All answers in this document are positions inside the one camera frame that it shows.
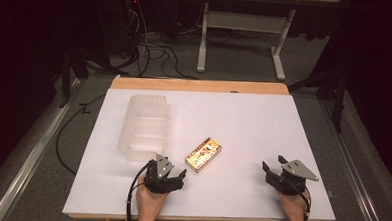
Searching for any white metal desk frame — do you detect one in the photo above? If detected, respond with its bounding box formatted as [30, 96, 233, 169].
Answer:
[195, 2, 297, 83]

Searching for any translucent plastic storage bin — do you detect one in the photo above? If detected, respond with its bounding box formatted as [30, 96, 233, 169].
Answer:
[116, 92, 172, 164]

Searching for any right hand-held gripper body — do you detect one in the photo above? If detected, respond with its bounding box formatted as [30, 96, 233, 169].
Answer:
[263, 158, 320, 198]

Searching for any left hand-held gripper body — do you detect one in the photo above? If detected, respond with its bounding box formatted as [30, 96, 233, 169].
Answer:
[142, 152, 185, 195]

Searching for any wooden table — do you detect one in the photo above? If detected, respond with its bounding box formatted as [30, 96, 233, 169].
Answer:
[66, 72, 340, 221]

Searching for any black stand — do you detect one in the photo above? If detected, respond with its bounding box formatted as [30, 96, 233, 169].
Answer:
[57, 46, 92, 111]
[284, 65, 350, 134]

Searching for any yellow red printed snack box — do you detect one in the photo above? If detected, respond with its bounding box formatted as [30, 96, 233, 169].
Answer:
[184, 135, 224, 175]

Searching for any dark computer tower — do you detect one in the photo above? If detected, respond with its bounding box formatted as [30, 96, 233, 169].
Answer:
[118, 0, 148, 57]

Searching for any person's right hand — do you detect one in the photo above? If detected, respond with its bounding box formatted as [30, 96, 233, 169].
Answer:
[273, 188, 311, 221]

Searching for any black floor cable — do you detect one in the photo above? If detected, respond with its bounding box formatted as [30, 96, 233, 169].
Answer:
[53, 89, 110, 179]

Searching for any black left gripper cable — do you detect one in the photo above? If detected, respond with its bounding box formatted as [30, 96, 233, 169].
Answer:
[124, 162, 151, 221]

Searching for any tangle of floor cables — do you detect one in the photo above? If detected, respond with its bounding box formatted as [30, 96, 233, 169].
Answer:
[119, 0, 205, 82]

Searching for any white table mat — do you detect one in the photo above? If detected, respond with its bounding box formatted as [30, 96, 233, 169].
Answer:
[61, 85, 342, 221]

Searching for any metal floor rail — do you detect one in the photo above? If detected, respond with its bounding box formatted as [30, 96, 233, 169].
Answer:
[0, 74, 83, 221]
[314, 98, 392, 221]

